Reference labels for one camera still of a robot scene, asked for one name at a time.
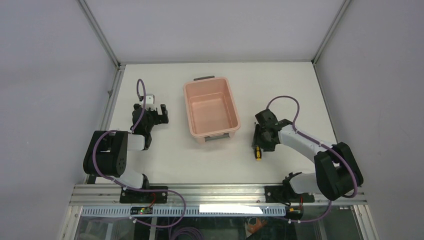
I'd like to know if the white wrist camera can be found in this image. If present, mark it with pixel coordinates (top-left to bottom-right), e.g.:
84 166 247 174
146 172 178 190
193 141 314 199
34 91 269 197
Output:
139 93 157 111

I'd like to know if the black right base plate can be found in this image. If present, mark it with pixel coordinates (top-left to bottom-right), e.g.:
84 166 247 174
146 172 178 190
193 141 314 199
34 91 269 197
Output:
264 185 315 205

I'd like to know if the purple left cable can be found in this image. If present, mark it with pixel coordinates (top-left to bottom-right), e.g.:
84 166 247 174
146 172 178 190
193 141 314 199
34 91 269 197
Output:
92 78 206 240

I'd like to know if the aluminium front rail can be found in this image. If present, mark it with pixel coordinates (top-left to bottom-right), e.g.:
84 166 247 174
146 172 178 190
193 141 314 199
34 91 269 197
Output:
69 183 368 207

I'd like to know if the yellow black screwdriver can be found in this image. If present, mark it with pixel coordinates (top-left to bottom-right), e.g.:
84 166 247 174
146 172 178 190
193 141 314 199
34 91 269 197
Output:
254 146 262 161

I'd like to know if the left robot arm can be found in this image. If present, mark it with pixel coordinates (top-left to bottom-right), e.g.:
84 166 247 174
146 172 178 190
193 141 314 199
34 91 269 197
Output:
82 103 169 190

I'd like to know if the pink plastic bin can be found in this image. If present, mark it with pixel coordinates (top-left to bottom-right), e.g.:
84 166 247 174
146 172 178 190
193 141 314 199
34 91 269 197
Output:
183 76 241 144

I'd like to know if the purple cable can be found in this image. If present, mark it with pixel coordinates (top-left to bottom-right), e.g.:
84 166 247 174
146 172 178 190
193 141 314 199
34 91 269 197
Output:
265 95 360 224
92 78 206 240

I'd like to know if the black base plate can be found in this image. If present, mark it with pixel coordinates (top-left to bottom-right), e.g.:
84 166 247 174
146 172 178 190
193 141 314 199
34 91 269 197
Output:
119 186 168 205
264 185 315 205

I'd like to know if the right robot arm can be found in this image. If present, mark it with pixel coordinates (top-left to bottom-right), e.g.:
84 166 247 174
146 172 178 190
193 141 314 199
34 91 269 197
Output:
251 108 364 202

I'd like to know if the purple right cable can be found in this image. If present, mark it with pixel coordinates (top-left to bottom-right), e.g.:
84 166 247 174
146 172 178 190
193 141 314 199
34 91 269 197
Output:
265 95 360 224

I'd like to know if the white slotted cable duct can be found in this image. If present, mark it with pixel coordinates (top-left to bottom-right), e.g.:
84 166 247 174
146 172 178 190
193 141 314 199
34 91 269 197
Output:
81 204 286 218

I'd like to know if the orange object under table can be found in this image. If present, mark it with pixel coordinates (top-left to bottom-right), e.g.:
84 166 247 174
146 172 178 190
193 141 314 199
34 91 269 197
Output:
245 217 268 234

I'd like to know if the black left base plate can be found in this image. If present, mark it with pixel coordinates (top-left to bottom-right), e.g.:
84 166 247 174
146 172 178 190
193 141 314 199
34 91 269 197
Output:
119 186 168 205

